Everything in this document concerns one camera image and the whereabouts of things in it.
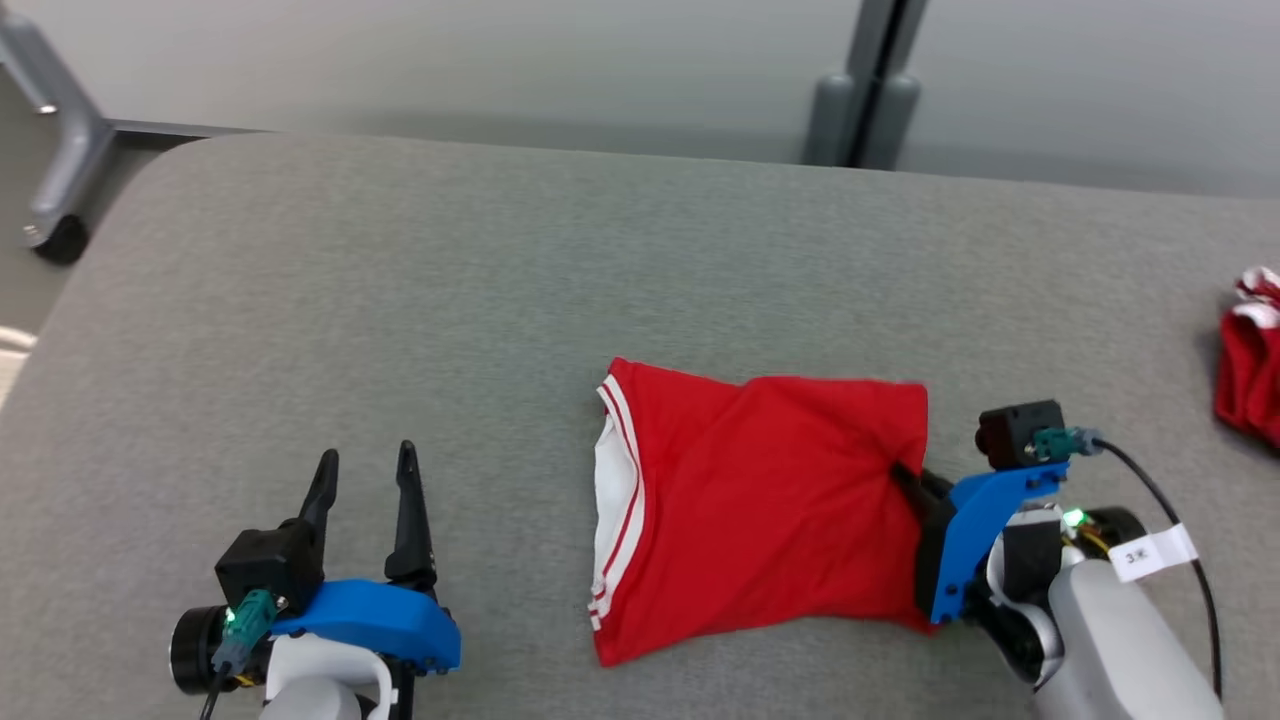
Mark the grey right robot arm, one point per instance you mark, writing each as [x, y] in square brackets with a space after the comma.
[1110, 640]

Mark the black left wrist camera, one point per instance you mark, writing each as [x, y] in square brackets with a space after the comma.
[270, 565]

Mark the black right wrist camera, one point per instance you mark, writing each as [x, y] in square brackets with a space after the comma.
[1015, 435]

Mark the red white jersey shirt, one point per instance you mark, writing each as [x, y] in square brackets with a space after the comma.
[760, 500]

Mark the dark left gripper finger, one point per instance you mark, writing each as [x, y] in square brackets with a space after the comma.
[410, 540]
[320, 495]

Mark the blue white left gripper body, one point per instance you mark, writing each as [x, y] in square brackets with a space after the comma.
[380, 620]

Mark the red white shorts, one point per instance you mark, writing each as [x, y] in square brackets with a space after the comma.
[1250, 380]

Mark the grey partition post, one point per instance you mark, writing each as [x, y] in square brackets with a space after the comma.
[865, 80]

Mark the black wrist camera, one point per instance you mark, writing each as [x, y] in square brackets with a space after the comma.
[1015, 435]
[270, 565]

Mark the grey metal frame leg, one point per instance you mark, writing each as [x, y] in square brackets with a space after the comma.
[75, 150]

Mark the black caster wheel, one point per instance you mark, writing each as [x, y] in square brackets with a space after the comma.
[62, 240]

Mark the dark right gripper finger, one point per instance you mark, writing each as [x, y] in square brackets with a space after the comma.
[915, 482]

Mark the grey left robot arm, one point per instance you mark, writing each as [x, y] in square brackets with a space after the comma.
[310, 705]

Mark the blue white right gripper body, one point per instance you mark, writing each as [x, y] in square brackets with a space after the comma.
[965, 540]

